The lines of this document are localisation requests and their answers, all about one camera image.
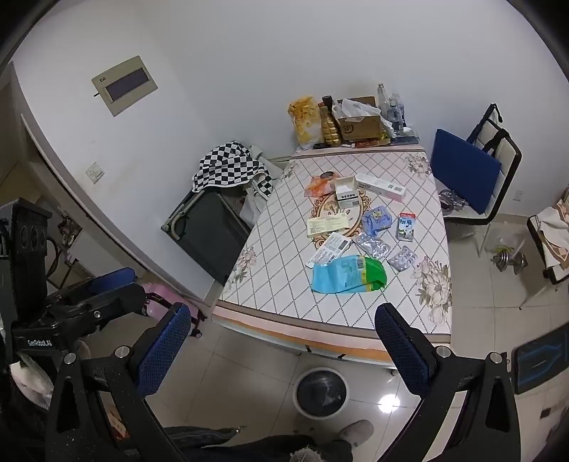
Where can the red foil packet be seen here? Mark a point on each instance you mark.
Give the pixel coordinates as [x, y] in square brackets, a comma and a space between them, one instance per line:
[369, 141]

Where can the brown cardboard box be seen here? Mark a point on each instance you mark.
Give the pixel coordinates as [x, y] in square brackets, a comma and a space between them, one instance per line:
[360, 129]
[346, 195]

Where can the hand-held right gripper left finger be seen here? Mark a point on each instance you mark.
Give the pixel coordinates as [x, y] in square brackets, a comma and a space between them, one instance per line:
[166, 342]

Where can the table with patterned cloth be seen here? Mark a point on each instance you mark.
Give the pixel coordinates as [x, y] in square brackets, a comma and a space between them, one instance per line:
[275, 266]

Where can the beige wall electrical panel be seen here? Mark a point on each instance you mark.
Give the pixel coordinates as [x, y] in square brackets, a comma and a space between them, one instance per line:
[126, 84]

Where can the person's dark trouser leg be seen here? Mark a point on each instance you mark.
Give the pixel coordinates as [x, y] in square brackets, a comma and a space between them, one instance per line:
[266, 448]

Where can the plastic water bottle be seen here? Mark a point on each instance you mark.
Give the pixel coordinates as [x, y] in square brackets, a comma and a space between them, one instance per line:
[395, 113]

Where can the small silver blister pack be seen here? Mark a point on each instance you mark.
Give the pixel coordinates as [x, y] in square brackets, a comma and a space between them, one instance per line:
[402, 258]

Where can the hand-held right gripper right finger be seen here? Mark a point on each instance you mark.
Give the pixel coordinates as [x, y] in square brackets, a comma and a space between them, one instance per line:
[400, 346]

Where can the yellow snack bag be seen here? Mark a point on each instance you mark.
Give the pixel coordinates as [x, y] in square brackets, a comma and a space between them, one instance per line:
[302, 120]

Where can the white plastic bag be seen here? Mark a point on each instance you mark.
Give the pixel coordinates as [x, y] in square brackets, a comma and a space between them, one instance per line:
[355, 109]

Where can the beige cloth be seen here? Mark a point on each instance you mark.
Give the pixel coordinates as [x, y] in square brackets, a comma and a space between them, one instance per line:
[553, 226]

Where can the black framed chair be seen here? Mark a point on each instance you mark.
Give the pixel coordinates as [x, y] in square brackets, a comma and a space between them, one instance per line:
[535, 233]

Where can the small wall picture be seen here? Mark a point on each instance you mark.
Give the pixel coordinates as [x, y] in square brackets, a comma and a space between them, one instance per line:
[71, 231]

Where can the golden bottle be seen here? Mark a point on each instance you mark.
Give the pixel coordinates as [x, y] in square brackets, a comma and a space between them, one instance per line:
[331, 129]

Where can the black lidded jar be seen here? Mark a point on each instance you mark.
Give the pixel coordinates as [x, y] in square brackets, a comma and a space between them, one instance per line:
[327, 100]

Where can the white wall switch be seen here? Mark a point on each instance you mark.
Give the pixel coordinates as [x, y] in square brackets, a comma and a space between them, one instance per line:
[94, 173]

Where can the metal dumbbell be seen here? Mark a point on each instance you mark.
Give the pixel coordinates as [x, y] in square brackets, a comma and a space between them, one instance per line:
[511, 262]

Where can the small milk carton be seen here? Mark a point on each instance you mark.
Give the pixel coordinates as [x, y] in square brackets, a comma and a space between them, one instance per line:
[406, 227]

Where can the white trash bin black liner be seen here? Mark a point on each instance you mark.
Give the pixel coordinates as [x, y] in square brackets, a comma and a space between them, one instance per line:
[320, 395]

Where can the black white checkered cloth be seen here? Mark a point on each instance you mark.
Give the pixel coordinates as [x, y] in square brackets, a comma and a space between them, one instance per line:
[226, 166]

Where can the orange white wrapper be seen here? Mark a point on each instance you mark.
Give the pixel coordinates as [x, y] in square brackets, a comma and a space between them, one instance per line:
[316, 186]

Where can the dark flat tray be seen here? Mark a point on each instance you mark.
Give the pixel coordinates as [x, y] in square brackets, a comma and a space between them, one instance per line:
[406, 138]

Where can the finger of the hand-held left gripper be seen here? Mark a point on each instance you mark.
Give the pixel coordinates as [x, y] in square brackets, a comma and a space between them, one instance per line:
[113, 277]
[122, 298]

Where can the blue patterned packet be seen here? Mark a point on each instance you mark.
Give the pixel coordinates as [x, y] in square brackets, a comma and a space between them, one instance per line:
[375, 220]

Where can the white printed foil strip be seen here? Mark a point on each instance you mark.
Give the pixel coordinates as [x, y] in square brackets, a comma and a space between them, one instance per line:
[331, 248]

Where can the cream chair black frame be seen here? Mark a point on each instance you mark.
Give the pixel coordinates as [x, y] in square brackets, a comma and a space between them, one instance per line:
[501, 144]

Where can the grey slipper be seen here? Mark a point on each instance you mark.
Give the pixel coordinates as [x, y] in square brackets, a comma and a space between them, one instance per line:
[359, 432]

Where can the large silver blister pack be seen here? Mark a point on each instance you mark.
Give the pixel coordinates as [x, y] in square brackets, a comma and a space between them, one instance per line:
[372, 246]

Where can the black blue floor mat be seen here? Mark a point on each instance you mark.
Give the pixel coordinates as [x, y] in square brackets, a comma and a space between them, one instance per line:
[540, 362]

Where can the clear glass bottle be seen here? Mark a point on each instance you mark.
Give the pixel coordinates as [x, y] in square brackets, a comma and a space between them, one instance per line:
[381, 95]

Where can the long white box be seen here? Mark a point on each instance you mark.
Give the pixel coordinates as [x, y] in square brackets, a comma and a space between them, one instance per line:
[382, 186]

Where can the pink plastic container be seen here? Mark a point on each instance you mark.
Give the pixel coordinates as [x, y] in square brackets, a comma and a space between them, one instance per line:
[155, 306]

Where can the blue green plastic bag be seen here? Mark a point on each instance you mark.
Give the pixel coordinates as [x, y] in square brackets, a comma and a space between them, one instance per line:
[346, 275]

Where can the pale yellow paper leaflet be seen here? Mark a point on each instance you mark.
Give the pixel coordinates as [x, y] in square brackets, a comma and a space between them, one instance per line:
[326, 225]

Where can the blue flat board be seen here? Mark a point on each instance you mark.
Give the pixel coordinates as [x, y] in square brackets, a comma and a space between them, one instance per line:
[466, 173]

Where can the person's left forearm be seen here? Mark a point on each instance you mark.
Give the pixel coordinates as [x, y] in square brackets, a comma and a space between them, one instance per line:
[31, 382]

